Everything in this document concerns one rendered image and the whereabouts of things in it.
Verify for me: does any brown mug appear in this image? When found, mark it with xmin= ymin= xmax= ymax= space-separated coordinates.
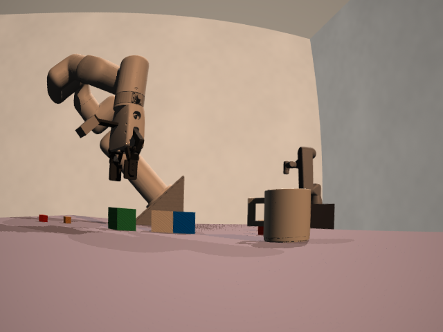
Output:
xmin=247 ymin=189 xmax=311 ymax=243

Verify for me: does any green cube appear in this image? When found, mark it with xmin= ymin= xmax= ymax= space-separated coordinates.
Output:
xmin=108 ymin=207 xmax=136 ymax=231

